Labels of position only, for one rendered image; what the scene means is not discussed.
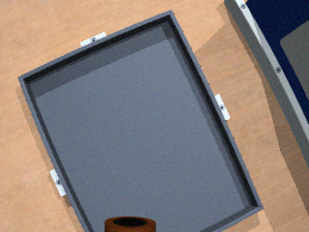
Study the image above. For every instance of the brown glass bottle with cream label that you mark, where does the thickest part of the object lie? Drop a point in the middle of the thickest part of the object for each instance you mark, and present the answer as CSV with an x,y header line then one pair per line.
x,y
129,224

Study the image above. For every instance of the dark grey shallow tray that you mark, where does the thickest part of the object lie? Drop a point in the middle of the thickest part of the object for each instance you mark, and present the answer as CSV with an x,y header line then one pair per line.
x,y
133,129

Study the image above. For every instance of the blue crate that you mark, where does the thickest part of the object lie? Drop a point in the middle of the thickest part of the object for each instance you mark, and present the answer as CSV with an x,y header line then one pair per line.
x,y
285,25

